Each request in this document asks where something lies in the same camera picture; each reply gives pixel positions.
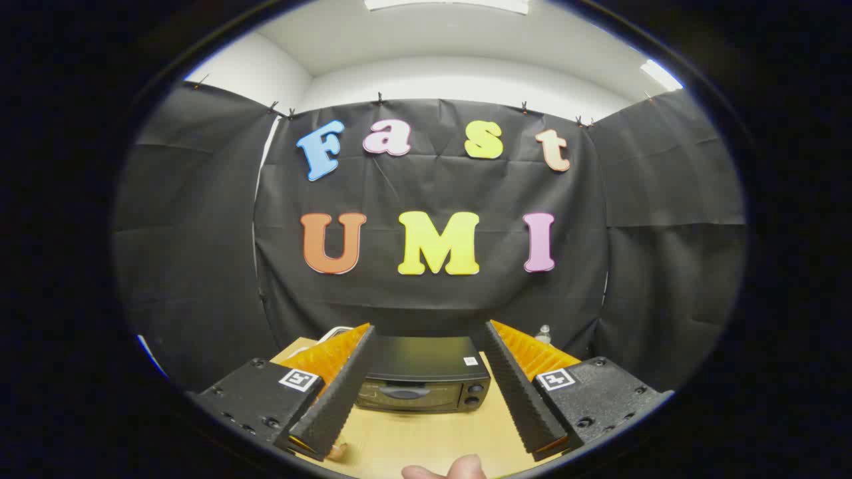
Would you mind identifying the black toaster oven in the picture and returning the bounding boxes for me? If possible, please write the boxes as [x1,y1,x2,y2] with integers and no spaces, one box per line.
[355,336,492,414]

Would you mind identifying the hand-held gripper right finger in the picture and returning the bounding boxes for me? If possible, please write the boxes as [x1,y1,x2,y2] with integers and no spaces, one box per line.
[484,319,674,462]

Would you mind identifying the ceiling light panel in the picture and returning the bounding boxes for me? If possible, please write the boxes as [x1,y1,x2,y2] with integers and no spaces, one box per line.
[365,0,531,15]
[640,59,684,92]

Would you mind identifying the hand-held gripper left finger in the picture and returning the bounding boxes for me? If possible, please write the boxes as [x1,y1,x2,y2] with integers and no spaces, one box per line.
[188,323,377,462]

